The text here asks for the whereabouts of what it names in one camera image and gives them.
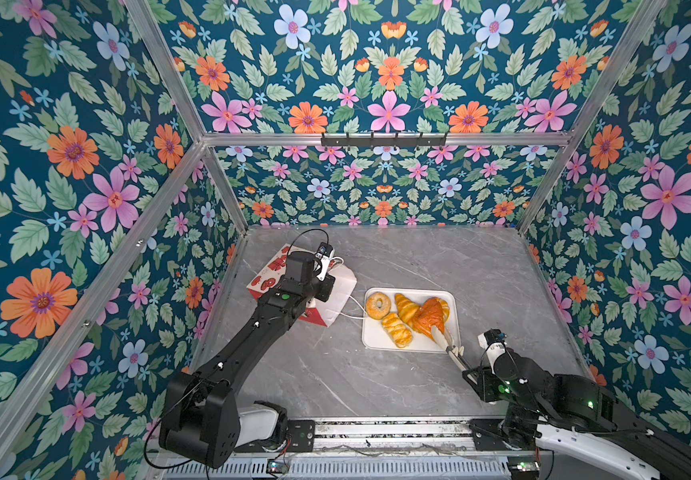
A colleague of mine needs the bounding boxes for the yellow twisted bread roll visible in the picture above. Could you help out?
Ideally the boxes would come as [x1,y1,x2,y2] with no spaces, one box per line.
[381,312,413,349]

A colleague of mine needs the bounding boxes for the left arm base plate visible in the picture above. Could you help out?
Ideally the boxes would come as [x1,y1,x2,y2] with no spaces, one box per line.
[235,419,317,454]

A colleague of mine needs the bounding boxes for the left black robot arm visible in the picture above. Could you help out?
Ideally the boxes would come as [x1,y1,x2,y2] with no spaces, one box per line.
[159,242,336,469]

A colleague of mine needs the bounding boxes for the black wall hook rail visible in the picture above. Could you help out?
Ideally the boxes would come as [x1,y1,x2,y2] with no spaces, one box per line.
[320,132,447,149]

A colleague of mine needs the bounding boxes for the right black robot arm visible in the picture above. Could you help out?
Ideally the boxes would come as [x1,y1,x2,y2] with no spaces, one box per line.
[431,328,691,479]

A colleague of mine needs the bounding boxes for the aluminium front rail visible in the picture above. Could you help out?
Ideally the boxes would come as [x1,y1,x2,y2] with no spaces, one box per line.
[140,415,653,480]

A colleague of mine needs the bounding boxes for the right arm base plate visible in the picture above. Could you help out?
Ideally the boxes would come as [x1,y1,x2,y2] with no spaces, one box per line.
[467,417,543,451]

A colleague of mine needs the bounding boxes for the large orange-brown croissant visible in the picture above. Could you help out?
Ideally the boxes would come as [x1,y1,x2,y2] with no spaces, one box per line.
[411,297,449,338]

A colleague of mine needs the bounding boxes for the white rectangular tray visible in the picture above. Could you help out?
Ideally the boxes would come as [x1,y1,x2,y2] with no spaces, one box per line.
[361,287,461,354]

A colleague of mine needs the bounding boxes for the red white paper bag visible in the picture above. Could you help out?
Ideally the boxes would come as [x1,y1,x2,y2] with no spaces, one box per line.
[247,242,357,327]

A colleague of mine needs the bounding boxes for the yellow ring bread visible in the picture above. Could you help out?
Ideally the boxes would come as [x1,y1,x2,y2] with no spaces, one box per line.
[365,291,391,320]

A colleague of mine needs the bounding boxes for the yellow croissant bread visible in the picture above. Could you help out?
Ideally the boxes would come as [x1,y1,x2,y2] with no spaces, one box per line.
[395,293,421,327]

